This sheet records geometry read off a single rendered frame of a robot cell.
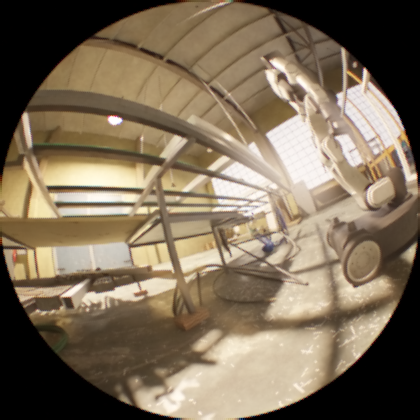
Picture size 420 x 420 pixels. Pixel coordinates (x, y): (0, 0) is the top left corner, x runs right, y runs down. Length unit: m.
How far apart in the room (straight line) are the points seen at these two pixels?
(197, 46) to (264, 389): 8.60
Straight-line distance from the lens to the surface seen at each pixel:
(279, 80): 1.14
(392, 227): 0.75
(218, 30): 8.48
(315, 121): 0.92
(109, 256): 6.73
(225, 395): 0.43
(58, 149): 0.69
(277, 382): 0.42
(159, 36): 8.02
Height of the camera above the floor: 0.38
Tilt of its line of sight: 14 degrees up
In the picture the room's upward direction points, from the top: 17 degrees counter-clockwise
